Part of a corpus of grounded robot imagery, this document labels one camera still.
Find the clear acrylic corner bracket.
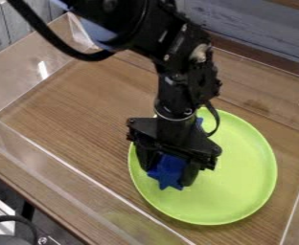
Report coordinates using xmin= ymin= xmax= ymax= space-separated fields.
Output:
xmin=69 ymin=13 xmax=99 ymax=50

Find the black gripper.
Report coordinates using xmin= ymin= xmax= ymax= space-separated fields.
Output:
xmin=127 ymin=112 xmax=224 ymax=187

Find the green round plate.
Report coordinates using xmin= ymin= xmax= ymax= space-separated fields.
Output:
xmin=129 ymin=108 xmax=279 ymax=226

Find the blue star-shaped block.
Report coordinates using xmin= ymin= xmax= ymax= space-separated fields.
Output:
xmin=147 ymin=119 xmax=205 ymax=190

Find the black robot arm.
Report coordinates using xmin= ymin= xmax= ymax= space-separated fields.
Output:
xmin=8 ymin=0 xmax=224 ymax=189

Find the clear acrylic enclosure wall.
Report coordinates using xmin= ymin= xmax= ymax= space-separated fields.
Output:
xmin=0 ymin=9 xmax=299 ymax=245

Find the black cable lower left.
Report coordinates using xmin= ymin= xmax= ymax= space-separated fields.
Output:
xmin=0 ymin=215 xmax=40 ymax=245

